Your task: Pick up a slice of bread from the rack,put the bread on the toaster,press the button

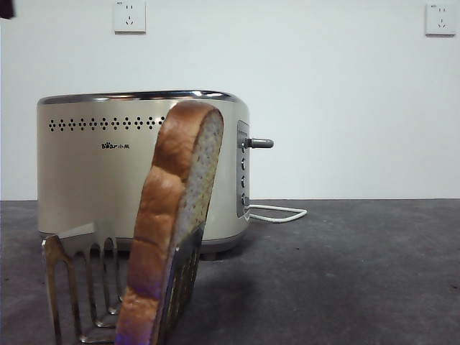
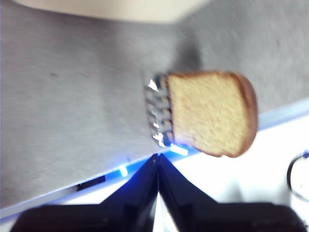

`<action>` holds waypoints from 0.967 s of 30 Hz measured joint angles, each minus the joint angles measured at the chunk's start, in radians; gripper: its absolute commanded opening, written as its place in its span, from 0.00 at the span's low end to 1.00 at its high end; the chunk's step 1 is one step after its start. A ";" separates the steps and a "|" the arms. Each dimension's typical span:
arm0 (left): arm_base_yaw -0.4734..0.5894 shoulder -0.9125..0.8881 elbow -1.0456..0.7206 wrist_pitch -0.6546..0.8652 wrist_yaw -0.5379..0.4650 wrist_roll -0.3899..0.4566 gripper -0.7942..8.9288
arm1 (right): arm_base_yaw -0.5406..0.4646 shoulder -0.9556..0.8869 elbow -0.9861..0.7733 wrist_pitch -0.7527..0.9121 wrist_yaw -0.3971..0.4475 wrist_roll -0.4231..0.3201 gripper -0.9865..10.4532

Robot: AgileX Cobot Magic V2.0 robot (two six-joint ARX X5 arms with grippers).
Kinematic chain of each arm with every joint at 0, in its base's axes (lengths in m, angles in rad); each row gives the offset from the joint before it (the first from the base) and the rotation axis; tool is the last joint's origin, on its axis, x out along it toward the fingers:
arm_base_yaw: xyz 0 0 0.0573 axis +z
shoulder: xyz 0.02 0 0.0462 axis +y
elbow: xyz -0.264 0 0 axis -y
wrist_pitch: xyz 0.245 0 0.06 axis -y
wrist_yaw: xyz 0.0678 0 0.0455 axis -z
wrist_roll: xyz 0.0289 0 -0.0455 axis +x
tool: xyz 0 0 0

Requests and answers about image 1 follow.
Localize brown-crusted bread slice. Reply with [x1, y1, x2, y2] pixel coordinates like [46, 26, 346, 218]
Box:
[116, 100, 225, 345]

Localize grey toaster lever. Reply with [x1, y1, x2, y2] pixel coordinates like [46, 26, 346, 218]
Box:
[241, 137, 275, 151]

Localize white power cable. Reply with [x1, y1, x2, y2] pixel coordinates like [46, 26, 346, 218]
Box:
[245, 203, 308, 224]

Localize white wall socket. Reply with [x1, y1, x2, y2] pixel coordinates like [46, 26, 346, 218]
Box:
[114, 0, 147, 36]
[424, 2, 458, 38]

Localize stainless steel toast rack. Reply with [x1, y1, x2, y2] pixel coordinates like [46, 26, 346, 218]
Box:
[40, 226, 203, 345]

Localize cream two-slot toaster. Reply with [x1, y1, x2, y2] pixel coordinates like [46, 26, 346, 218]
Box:
[37, 89, 251, 262]

